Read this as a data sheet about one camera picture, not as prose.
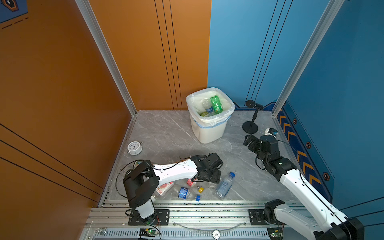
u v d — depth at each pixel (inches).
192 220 28.6
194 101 37.0
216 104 37.0
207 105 37.7
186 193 30.0
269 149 22.2
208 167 25.2
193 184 31.3
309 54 33.7
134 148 37.3
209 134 37.5
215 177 28.7
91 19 28.6
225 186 31.0
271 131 26.8
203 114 40.7
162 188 31.1
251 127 42.8
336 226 15.2
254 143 27.4
